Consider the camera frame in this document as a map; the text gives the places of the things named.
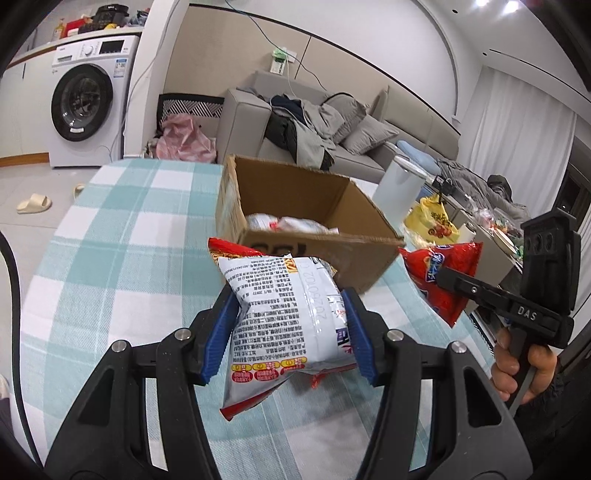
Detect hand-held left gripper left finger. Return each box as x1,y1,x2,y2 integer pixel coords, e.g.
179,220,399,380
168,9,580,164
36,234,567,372
44,281,241,480

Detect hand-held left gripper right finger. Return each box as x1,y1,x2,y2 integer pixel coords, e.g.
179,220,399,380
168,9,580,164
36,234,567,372
341,287,532,480

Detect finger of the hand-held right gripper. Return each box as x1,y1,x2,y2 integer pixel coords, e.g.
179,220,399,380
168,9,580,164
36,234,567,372
436,267,512,325

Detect red blue logo snack packet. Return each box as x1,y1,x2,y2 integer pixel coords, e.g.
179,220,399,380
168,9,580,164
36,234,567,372
398,241,483,328

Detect white red noodle snack packet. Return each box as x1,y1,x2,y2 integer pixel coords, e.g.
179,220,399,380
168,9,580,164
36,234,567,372
208,237,362,421

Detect brown cardboard box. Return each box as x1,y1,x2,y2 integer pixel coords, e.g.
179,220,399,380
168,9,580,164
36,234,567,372
215,154,407,295

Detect person's right hand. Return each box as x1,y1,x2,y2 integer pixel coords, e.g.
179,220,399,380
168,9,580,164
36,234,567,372
491,327,561,407

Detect yellow plastic bag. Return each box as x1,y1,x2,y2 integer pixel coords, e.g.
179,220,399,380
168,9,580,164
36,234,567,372
404,194,462,244

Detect grey blanket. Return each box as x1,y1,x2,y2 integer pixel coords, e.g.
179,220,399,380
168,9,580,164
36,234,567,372
436,159,532,224

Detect white trash bin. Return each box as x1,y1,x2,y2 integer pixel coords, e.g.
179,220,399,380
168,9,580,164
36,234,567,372
373,155,432,227

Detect teal checkered tablecloth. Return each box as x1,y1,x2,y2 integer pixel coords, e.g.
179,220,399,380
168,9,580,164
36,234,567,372
9,159,499,480

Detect white curtain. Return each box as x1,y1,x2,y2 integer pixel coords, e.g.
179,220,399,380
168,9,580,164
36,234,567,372
457,67,578,217

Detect light blue pillow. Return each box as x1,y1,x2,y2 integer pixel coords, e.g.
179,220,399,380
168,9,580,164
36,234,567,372
397,140,441,167

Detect grey pillow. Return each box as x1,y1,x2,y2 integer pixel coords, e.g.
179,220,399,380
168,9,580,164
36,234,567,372
323,95,370,144
342,115,400,155

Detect pink plastic bag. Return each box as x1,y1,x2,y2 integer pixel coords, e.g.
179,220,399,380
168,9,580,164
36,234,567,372
156,114,218,163

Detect grey jacket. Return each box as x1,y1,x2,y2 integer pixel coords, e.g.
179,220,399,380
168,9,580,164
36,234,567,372
295,102,347,171

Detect grey sofa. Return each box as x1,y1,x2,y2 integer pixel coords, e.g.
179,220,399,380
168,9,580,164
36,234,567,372
216,69,460,185

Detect dark clothes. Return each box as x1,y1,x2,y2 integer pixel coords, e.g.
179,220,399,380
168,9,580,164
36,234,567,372
264,95,305,162

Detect beige slipper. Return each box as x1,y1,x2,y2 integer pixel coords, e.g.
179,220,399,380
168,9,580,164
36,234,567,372
17,194,51,214

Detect black white patterned bag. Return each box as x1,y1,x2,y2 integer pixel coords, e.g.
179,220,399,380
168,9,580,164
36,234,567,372
157,92,225,137

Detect white washing machine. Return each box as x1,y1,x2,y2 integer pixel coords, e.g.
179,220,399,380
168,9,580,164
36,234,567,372
48,34,141,168

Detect white kitchen counter cabinet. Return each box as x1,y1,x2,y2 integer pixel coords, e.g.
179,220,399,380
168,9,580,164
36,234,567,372
0,44,58,162

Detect black rice cooker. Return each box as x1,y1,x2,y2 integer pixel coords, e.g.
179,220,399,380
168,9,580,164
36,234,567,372
90,4,129,24

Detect black cable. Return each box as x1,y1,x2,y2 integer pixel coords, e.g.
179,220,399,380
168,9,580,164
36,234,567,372
0,233,44,467

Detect white green wall device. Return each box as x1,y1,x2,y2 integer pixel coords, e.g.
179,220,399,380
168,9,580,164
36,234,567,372
269,46,296,75

